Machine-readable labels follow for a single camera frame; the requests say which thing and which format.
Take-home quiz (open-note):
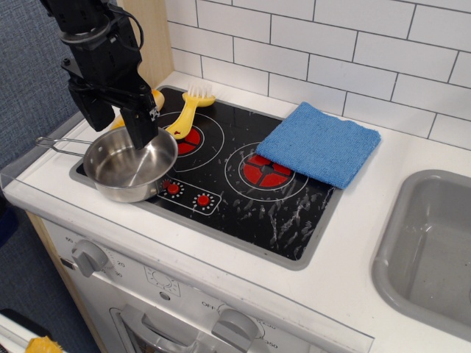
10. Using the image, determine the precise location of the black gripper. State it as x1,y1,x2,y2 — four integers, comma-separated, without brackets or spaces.
60,16,159,150

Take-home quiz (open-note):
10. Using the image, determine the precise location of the blue cloth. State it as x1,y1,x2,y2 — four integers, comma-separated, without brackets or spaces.
256,102,381,189

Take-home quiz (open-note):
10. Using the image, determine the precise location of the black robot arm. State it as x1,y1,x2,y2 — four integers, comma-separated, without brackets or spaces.
42,1,159,149

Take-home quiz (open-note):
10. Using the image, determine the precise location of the black toy stove top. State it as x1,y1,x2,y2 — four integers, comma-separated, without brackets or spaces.
138,101,341,271

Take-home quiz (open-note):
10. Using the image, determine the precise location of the toy bread loaf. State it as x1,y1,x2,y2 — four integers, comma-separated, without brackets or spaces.
110,90,165,129

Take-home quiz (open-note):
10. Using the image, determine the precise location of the stainless steel pot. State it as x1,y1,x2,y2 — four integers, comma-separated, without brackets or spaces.
35,127,178,203

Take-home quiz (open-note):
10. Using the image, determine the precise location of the wooden side panel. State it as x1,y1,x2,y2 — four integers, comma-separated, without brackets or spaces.
117,0,174,88

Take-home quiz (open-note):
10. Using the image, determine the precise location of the yellow dish brush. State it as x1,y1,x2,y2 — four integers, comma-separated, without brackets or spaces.
166,83,216,140

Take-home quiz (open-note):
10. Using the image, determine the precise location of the grey left oven knob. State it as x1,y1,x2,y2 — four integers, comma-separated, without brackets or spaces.
72,240,108,278

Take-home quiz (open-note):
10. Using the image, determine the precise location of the grey oven knob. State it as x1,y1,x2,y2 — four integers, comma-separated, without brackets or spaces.
72,240,108,278
211,309,259,352

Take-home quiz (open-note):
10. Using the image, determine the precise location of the white toy oven front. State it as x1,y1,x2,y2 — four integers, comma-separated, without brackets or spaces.
43,221,373,352

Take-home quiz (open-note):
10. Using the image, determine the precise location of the grey right oven knob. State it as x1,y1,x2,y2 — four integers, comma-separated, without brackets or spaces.
211,309,259,352

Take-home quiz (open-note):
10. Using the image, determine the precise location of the yellow object bottom left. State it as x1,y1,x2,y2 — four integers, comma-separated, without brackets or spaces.
25,336,63,353

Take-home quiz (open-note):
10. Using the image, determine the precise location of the grey sink basin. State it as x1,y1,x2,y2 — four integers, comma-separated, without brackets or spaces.
372,170,470,340

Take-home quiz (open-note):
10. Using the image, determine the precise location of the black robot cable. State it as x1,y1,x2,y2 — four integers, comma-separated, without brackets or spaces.
106,3,145,52

